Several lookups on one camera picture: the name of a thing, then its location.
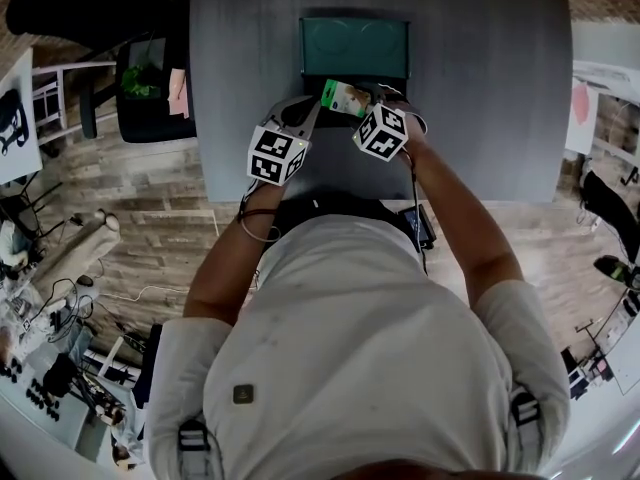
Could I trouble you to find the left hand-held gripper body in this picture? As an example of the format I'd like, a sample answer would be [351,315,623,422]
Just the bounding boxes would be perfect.
[247,116,312,187]

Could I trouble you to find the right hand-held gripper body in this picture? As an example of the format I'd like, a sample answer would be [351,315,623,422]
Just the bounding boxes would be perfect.
[352,102,409,162]

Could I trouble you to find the green and white small box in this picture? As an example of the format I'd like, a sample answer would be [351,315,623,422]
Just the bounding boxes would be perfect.
[319,78,377,119]

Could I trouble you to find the dark green case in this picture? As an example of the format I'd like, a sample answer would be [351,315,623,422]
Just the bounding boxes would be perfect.
[298,16,412,130]

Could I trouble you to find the person's right forearm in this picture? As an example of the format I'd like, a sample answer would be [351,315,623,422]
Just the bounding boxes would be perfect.
[407,130,526,314]

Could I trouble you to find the person's left forearm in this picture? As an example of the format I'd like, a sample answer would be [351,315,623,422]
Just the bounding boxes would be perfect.
[183,180,285,327]

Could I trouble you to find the silver metal bangle bracelet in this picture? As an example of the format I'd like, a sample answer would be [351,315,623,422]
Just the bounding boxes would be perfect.
[239,215,281,243]

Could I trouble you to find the person's black trousers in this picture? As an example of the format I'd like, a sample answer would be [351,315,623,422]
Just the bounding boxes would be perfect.
[277,195,401,229]

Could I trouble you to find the black waist-mounted device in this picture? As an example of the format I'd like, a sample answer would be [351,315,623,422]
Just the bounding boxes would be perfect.
[397,202,437,252]

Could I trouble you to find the pink cloth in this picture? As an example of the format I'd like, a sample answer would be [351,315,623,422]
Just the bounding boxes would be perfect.
[168,67,191,119]

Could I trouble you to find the green potted plant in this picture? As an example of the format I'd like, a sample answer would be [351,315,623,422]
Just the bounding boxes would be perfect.
[121,62,164,100]

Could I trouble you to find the white desk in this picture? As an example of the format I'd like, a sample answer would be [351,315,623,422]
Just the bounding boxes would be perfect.
[564,60,640,179]

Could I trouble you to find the person's white shirt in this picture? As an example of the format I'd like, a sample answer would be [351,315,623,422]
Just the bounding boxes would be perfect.
[144,215,572,480]

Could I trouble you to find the black office chair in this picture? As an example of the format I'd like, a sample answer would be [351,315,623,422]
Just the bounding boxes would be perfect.
[5,0,197,145]

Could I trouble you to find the black bag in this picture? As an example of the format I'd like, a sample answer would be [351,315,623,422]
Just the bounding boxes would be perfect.
[0,89,29,157]

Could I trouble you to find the white stool frame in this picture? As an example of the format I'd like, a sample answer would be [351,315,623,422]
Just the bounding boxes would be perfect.
[32,60,119,144]

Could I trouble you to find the grey shoulder strap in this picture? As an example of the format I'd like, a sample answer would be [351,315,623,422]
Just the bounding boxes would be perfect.
[177,420,214,480]
[509,390,544,449]

